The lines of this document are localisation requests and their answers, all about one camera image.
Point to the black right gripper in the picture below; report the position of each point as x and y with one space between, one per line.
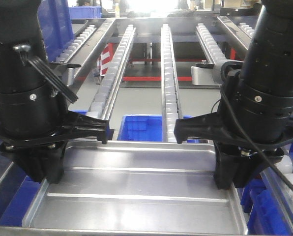
237 162

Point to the white roller track rail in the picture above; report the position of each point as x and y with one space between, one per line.
103 103

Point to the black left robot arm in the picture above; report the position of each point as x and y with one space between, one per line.
35 123

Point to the large blue plastic crate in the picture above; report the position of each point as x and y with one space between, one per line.
56 26

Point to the silver ribbed metal tray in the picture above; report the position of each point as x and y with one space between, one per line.
138 187

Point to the blue bin lower shelf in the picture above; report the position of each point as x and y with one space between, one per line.
138 127

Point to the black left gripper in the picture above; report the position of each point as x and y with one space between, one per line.
42 157

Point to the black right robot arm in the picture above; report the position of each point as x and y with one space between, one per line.
254 115

